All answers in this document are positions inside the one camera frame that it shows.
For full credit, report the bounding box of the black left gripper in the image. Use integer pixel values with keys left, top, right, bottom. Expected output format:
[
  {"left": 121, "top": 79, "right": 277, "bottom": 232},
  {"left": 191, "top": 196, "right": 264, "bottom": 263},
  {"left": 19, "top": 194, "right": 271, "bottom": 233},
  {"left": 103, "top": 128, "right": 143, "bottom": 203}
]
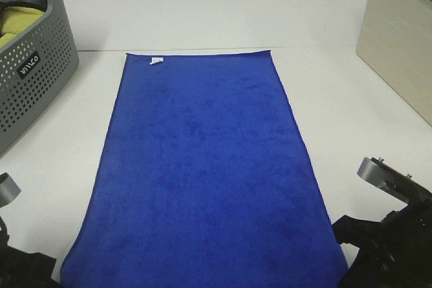
[{"left": 1, "top": 219, "right": 57, "bottom": 287}]

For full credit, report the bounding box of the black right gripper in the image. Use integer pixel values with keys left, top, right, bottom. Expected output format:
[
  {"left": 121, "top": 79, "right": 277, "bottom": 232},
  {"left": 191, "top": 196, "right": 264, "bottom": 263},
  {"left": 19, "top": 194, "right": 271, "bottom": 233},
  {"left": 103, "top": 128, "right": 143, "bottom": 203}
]
[{"left": 332, "top": 180, "right": 431, "bottom": 287}]

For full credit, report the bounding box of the blue microfiber towel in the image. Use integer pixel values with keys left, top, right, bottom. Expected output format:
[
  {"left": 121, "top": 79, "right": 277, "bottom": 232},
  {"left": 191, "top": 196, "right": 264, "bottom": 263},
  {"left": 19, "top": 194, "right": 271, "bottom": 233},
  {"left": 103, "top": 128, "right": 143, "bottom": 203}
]
[{"left": 61, "top": 51, "right": 348, "bottom": 287}]

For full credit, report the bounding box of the grey perforated laundry basket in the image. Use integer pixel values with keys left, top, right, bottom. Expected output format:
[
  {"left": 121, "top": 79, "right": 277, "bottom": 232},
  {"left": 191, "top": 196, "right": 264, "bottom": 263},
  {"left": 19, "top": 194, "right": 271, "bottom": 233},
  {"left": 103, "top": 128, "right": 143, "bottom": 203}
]
[{"left": 1, "top": 0, "right": 79, "bottom": 153}]

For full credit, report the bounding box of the beige storage box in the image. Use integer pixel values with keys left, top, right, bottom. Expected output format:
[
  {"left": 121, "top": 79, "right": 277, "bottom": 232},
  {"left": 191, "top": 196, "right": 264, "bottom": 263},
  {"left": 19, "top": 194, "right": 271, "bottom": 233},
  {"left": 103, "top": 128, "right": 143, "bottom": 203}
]
[{"left": 356, "top": 0, "right": 431, "bottom": 122}]

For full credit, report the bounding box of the white towel label tag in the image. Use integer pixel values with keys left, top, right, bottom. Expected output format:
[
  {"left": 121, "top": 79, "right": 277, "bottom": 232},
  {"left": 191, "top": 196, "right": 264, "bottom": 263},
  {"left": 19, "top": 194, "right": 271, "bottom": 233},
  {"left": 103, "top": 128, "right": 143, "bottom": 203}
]
[{"left": 149, "top": 57, "right": 164, "bottom": 65}]

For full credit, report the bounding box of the yellow-green cloth in basket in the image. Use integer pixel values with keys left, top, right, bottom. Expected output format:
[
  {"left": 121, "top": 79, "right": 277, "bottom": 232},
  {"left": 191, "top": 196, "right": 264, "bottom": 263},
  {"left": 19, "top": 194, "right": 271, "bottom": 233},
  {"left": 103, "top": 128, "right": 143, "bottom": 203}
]
[{"left": 1, "top": 6, "right": 44, "bottom": 47}]

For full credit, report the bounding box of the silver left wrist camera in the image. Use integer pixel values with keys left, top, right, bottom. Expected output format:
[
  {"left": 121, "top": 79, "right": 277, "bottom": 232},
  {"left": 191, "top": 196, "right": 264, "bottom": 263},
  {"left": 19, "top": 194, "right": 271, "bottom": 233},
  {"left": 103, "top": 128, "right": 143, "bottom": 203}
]
[{"left": 0, "top": 173, "right": 22, "bottom": 207}]

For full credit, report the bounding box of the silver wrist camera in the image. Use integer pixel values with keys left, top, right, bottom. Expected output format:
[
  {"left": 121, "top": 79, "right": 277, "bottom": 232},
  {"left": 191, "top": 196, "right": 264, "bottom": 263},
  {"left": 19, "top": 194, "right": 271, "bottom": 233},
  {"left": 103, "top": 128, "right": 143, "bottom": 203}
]
[
  {"left": 357, "top": 157, "right": 431, "bottom": 204},
  {"left": 0, "top": 173, "right": 22, "bottom": 207}
]

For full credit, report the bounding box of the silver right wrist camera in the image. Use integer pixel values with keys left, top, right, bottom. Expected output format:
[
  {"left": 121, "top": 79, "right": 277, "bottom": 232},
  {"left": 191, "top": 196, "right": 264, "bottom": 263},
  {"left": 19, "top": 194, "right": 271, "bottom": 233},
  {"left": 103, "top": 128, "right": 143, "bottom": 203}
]
[{"left": 357, "top": 157, "right": 431, "bottom": 204}]

